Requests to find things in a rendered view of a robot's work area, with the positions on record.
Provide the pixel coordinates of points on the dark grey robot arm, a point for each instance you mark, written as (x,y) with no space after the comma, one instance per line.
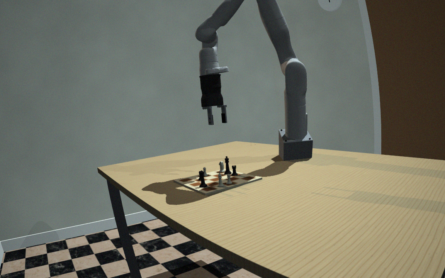
(278,32)

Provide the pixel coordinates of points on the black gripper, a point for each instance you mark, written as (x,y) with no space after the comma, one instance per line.
(210,82)

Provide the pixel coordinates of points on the brown and cream chessboard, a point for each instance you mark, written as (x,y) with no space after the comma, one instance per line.
(212,181)

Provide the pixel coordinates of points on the white bishop chess piece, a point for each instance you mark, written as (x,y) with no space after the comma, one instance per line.
(220,181)

